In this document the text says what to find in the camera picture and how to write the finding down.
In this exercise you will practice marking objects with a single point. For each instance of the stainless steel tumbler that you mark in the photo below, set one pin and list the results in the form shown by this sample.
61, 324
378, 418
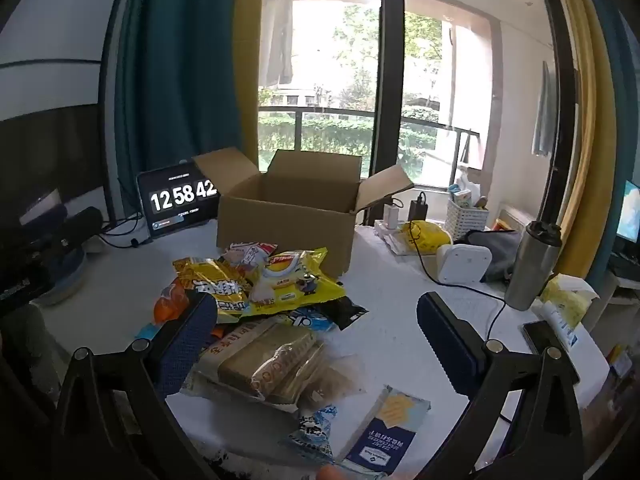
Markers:
532, 265

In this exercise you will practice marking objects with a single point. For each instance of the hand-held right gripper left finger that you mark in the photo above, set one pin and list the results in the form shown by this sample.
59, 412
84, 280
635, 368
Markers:
186, 345

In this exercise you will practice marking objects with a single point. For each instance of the white woven basket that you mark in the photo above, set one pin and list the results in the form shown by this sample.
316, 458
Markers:
465, 222

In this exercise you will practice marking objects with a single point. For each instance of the red white snack packet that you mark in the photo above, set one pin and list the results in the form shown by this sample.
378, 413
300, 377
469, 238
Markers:
250, 252

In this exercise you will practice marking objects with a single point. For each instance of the white charger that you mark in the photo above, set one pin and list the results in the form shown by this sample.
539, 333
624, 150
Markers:
394, 212

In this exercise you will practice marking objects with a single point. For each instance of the yellow plastic bag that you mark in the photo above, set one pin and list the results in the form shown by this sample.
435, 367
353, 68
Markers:
427, 237

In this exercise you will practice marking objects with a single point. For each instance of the yellow tissue pack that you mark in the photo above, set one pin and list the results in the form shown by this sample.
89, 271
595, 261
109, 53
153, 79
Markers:
567, 300

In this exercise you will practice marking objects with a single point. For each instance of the black blue snack packet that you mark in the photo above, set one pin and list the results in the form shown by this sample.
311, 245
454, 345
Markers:
345, 312

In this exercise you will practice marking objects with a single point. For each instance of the gold foil snack bag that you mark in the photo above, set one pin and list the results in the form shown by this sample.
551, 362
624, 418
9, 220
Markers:
212, 280

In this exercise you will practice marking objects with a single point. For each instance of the black smartphone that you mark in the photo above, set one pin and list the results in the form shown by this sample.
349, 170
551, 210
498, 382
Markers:
547, 342

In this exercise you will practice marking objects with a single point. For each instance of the white box-shaped device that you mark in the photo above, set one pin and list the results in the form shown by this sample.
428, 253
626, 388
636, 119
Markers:
465, 262

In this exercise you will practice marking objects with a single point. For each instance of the black balcony railing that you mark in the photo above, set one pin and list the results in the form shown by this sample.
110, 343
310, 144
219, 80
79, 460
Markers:
340, 112

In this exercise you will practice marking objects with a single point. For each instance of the black screen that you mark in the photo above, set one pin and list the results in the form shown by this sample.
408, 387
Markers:
50, 160

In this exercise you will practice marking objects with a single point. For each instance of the teal curtain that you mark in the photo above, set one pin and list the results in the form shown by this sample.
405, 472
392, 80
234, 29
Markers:
627, 135
175, 60

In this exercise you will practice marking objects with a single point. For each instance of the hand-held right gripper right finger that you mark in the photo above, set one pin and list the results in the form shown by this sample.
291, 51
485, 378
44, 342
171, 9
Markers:
445, 345

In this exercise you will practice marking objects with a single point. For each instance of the blue white flat packet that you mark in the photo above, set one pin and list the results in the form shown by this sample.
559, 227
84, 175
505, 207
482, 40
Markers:
385, 435

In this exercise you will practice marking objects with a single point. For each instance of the tablet with clock display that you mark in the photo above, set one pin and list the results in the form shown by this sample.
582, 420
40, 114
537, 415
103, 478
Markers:
177, 200

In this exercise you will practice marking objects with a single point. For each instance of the clear bread package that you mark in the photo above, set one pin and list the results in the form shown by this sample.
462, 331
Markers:
250, 365

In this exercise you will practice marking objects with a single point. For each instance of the grey pouch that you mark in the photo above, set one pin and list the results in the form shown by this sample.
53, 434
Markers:
500, 250

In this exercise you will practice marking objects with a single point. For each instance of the white power strip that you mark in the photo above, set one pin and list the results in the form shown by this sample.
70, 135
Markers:
390, 240

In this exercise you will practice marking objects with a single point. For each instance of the clear bag of brown snacks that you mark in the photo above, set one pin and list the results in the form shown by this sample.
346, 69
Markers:
340, 375

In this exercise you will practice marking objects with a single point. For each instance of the orange snack bag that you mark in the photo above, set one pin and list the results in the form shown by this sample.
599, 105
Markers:
170, 302

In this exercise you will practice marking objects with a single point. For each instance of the computer monitor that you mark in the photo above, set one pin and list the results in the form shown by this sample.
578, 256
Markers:
629, 212

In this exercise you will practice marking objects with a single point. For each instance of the brown cardboard box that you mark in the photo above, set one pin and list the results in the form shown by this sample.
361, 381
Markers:
285, 230

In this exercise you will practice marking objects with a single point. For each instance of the small blue white snack packet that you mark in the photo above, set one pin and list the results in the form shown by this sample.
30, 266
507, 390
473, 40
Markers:
312, 432

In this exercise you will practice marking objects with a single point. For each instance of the hanging pale blue towel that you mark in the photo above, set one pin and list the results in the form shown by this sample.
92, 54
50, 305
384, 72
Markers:
544, 110

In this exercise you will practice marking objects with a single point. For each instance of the black power adapter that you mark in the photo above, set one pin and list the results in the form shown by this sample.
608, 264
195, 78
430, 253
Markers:
417, 210

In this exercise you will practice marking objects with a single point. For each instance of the yellow curtain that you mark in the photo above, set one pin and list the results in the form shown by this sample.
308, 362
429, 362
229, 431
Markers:
587, 110
248, 60

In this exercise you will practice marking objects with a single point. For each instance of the yellow cartoon snack bag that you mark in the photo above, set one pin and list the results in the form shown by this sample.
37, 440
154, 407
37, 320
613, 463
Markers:
300, 280

